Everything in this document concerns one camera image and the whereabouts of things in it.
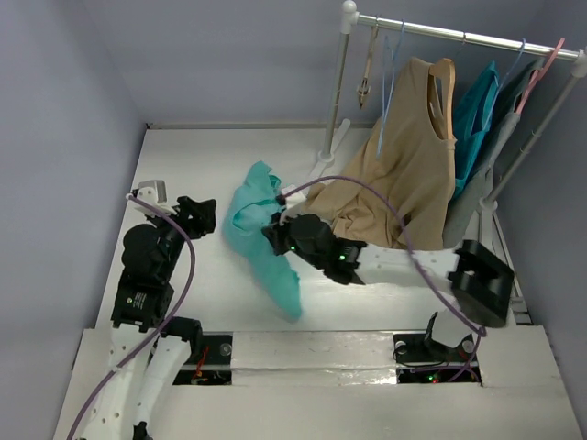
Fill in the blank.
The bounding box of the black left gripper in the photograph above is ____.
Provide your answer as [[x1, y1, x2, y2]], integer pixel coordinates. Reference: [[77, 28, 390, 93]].
[[148, 194, 216, 277]]

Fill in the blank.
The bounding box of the teal t shirt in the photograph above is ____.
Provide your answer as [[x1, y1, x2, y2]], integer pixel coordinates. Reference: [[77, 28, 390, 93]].
[[222, 161, 302, 322]]

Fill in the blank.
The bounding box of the light blue wire hanger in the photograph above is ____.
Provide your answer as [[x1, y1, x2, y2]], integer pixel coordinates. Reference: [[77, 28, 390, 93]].
[[376, 19, 405, 160]]

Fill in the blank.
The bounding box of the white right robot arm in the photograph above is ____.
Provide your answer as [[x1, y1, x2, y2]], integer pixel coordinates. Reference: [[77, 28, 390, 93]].
[[261, 214, 515, 359]]

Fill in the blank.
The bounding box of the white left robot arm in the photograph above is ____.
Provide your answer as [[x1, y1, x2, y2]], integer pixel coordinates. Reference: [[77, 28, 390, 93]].
[[68, 190, 216, 439]]

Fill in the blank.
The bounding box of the grey hanging shirt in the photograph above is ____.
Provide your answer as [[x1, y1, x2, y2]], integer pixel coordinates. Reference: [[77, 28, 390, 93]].
[[442, 58, 543, 248]]

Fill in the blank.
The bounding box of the wooden clip hanger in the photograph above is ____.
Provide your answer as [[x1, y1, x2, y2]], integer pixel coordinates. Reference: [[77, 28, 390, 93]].
[[357, 26, 379, 109]]

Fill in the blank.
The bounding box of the turquoise hanging shirt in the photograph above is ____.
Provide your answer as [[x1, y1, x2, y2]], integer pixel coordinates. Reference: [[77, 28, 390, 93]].
[[452, 61, 500, 201]]

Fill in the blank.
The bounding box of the pink hanger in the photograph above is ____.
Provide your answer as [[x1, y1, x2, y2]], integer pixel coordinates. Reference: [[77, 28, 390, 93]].
[[515, 38, 566, 116]]

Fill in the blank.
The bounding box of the beige tank top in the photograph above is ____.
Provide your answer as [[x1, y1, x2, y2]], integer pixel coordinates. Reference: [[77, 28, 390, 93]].
[[303, 58, 456, 250]]

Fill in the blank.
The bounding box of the white clothes rack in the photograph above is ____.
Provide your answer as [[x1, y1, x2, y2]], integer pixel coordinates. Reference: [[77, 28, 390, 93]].
[[295, 0, 587, 268]]

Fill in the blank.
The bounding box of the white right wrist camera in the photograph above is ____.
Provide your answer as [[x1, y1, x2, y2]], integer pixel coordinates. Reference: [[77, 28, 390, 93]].
[[282, 191, 306, 218]]

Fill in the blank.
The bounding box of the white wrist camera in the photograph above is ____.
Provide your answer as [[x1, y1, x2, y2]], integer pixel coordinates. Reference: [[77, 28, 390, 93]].
[[282, 191, 306, 218], [127, 180, 176, 218]]

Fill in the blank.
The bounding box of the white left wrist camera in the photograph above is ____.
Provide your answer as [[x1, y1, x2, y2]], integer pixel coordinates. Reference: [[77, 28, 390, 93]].
[[127, 180, 176, 218]]

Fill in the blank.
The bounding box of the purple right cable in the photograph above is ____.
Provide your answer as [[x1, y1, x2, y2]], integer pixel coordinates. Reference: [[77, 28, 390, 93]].
[[277, 175, 488, 384]]

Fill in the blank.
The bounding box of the purple cable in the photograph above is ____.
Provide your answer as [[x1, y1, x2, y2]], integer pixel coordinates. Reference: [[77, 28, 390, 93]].
[[66, 194, 199, 440], [277, 175, 488, 384]]

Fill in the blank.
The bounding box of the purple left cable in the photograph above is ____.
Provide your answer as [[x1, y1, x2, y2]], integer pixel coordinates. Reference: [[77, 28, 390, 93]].
[[66, 194, 199, 440]]

